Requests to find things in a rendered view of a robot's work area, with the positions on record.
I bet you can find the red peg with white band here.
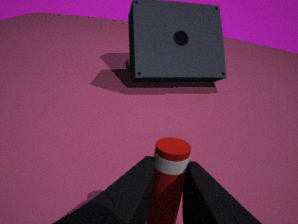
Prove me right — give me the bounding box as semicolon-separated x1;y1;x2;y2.
146;137;190;224

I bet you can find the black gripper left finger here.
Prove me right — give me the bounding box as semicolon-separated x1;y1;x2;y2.
53;156;156;224

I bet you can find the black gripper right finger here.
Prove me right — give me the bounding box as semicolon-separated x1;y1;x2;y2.
182;161;262;224

